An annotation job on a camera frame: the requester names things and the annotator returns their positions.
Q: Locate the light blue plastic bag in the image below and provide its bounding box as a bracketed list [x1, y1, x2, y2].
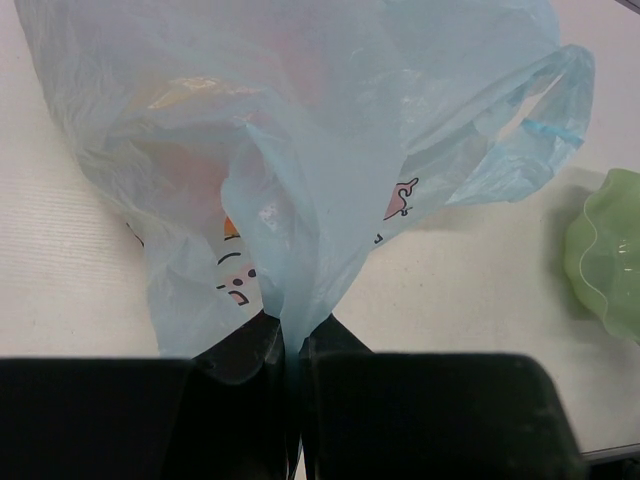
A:
[16, 1, 595, 478]

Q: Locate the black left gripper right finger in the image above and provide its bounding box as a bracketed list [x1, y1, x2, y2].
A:
[299, 318, 589, 479]

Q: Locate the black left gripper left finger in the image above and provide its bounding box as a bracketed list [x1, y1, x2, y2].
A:
[1, 314, 293, 479]

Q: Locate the fake orange fruit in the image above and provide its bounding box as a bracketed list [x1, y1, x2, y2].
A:
[224, 217, 239, 240]

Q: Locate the green wavy glass bowl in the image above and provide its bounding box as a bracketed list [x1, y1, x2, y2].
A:
[563, 168, 639, 343]

